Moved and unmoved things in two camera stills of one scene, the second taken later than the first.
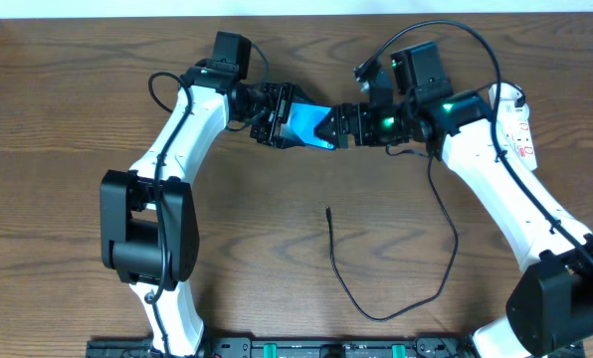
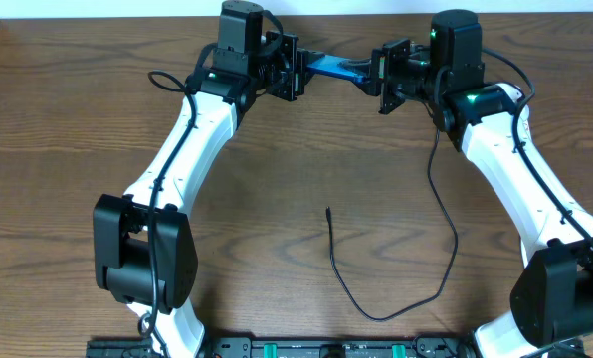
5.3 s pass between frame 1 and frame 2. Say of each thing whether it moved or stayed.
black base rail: stayed
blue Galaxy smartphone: moved
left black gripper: moved
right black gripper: moved
